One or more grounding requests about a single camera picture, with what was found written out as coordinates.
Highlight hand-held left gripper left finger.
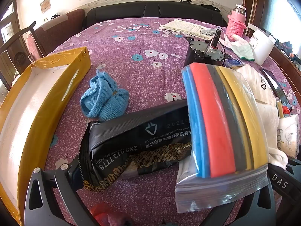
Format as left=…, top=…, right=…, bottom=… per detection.
left=24, top=155, right=100, bottom=226

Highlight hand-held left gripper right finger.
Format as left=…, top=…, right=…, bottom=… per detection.
left=235, top=185, right=276, bottom=226

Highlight white fluffy cloth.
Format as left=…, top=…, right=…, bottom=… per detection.
left=256, top=101, right=289, bottom=170

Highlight black printed packet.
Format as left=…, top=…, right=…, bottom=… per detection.
left=77, top=99, right=196, bottom=192

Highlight yellow cardboard box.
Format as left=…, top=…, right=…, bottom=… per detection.
left=0, top=46, right=92, bottom=224

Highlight blue knitted baby shoes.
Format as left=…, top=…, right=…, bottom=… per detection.
left=80, top=70, right=130, bottom=119

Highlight zip bag of coloured foam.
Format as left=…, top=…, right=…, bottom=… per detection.
left=175, top=62, right=270, bottom=214

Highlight white and blue tissue packet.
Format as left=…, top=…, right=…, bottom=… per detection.
left=277, top=114, right=301, bottom=159

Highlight red net bag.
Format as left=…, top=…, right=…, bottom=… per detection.
left=90, top=203, right=132, bottom=226

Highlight black smartphone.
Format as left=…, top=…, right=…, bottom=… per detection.
left=260, top=67, right=293, bottom=107

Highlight white plastic bag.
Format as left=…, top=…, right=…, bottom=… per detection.
left=235, top=65, right=278, bottom=104

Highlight purple floral tablecloth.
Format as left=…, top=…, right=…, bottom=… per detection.
left=43, top=16, right=301, bottom=226

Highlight small blue packet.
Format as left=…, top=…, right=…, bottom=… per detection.
left=223, top=59, right=245, bottom=69

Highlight white plastic container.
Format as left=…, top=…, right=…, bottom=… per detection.
left=249, top=28, right=276, bottom=66

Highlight white work gloves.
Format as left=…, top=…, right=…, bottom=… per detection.
left=222, top=34, right=256, bottom=62

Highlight dark wooden chair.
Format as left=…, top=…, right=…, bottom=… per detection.
left=0, top=21, right=48, bottom=90

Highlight black motor with gear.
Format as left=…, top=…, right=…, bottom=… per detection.
left=183, top=30, right=227, bottom=69

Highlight dark red armchair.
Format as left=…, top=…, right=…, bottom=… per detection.
left=35, top=9, right=86, bottom=57

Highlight pink bottle in knitted sleeve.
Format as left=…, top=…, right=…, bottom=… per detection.
left=227, top=4, right=248, bottom=43

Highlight wooden glass door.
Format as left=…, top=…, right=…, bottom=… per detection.
left=0, top=2, right=20, bottom=52

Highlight black sofa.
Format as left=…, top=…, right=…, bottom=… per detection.
left=86, top=1, right=224, bottom=27

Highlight stack of papers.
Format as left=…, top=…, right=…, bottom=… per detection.
left=159, top=19, right=220, bottom=40

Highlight small wall plaque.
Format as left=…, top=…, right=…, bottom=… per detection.
left=40, top=0, right=52, bottom=14

